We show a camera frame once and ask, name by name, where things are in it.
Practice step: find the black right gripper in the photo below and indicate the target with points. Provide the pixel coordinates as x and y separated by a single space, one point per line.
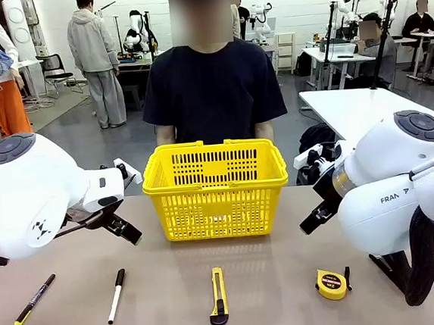
328 192

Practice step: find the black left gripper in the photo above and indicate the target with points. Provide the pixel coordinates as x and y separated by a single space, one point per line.
92 214

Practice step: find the yellow tape measure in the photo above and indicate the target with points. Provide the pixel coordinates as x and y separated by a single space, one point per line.
330 283

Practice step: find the white marker black cap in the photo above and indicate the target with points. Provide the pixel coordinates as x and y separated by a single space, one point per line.
116 296

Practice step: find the yellow utility knife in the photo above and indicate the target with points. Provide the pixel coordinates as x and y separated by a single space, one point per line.
218 295

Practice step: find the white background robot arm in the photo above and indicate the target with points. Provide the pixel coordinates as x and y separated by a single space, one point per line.
344 10
134 25
259 16

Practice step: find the person's left forearm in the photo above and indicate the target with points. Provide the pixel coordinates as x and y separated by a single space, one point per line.
263 132

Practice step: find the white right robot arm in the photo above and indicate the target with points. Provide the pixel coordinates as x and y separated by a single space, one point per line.
380 201

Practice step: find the person's right forearm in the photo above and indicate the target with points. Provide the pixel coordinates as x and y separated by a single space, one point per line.
165 134

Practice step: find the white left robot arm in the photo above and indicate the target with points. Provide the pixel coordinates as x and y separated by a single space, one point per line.
32 178

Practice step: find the yellow plastic shopping basket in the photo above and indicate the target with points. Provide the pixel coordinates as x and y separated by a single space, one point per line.
218 215

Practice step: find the person in navy t-shirt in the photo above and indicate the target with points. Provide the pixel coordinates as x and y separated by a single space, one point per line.
211 94

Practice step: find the seated person grey top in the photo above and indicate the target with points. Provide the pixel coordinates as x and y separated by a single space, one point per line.
376 53

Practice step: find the person in grey hoodie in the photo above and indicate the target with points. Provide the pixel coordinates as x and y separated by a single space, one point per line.
91 48

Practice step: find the standing person black top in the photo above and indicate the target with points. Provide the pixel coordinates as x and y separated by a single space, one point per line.
243 19

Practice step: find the seated person black top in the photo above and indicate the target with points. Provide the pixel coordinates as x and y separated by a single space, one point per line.
419 23

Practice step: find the black backpack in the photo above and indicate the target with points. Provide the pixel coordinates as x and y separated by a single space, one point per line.
315 135

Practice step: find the black highlighter pen yellow tip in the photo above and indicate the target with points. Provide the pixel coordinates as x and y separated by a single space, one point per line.
35 300

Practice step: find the white table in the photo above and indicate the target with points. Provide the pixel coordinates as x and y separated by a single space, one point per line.
349 109

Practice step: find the background workbench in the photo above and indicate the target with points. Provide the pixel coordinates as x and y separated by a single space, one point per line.
132 65

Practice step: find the white background desk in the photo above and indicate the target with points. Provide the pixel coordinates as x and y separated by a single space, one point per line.
329 54

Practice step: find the mannequin with orange trousers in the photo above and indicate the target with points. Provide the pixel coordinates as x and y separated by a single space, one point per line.
9 108

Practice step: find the white shelf cart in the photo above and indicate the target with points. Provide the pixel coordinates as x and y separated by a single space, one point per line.
286 51

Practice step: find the black office chair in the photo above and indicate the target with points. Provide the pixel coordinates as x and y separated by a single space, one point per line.
54 64

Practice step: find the black tripod pole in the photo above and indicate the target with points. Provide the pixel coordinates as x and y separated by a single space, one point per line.
383 45

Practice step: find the tall white air purifier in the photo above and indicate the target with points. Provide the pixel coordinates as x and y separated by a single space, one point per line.
19 31

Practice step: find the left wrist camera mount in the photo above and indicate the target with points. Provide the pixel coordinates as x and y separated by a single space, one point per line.
128 172

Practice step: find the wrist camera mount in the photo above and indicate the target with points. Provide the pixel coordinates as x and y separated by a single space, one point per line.
128 172
307 155

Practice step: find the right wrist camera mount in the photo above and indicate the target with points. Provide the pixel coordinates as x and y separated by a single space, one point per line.
307 155

